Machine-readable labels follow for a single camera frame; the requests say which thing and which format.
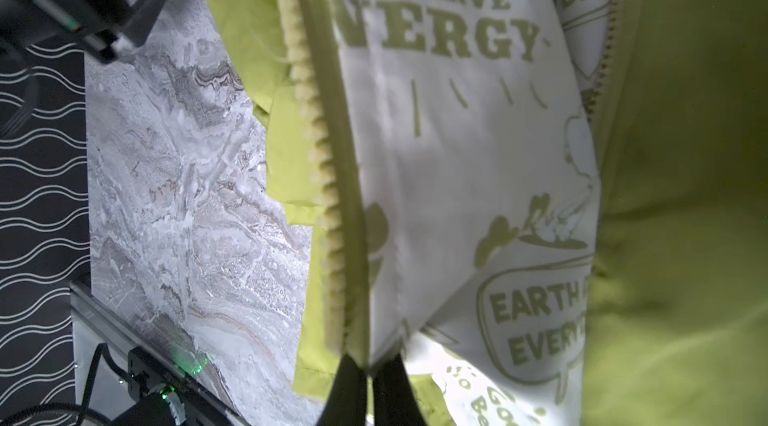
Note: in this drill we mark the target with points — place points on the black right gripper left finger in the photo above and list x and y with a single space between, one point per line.
347 402

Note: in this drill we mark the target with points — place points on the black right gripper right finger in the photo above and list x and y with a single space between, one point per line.
394 400

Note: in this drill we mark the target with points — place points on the lime green printed jacket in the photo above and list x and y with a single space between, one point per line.
555 211

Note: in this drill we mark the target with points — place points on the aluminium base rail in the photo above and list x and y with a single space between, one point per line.
128 380

